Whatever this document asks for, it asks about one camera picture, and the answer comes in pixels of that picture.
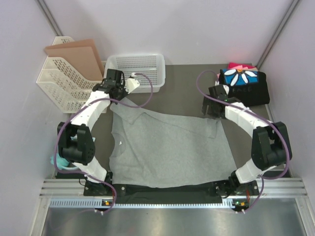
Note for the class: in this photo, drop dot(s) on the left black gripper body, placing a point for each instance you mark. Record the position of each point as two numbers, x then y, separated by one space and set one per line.
121 92

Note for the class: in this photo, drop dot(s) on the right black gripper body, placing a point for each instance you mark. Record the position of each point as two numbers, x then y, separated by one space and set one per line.
211 111

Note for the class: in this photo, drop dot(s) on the grey t shirt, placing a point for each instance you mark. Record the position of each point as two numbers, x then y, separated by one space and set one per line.
161 151

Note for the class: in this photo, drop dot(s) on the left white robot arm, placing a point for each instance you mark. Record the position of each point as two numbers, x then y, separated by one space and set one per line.
76 144

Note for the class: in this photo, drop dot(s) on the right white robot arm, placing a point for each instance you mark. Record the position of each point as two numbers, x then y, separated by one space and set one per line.
270 141

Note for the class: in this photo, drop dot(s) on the white perforated plastic basket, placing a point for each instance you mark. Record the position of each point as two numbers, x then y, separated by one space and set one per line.
151 65

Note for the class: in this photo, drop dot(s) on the brown cardboard folder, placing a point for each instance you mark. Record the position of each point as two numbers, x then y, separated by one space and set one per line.
82 55

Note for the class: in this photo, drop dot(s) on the black folded flower t shirt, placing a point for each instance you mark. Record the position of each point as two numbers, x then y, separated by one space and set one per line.
250 87

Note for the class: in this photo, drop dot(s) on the cream perforated file organizer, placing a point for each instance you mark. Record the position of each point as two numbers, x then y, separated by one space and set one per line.
62 83

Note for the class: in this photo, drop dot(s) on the pink folded t shirt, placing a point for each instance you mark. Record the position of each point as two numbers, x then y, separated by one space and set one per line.
241 66

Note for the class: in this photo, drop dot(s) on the teal cat ear headphones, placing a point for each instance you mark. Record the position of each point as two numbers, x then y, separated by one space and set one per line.
62 163

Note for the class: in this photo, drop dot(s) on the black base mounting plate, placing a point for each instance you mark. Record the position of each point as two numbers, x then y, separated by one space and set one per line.
210 192

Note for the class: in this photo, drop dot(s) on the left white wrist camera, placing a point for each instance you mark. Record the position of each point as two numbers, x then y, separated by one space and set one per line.
131 84

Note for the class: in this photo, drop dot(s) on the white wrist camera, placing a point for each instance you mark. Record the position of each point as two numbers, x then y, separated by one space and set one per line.
225 87
131 84

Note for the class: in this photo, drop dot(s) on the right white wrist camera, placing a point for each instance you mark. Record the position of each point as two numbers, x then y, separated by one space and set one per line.
225 87

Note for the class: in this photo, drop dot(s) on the grey slotted cable duct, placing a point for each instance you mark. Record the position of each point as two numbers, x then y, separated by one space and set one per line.
102 204

